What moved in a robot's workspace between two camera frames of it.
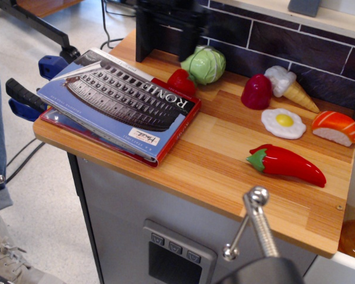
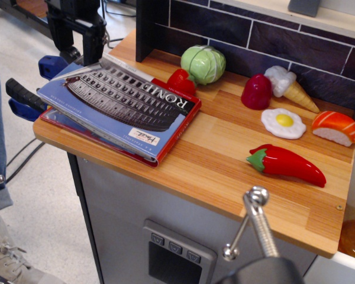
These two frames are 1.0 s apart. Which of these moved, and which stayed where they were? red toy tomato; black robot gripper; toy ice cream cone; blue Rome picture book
Moved: black robot gripper
Stayed: red toy tomato; blue Rome picture book; toy ice cream cone
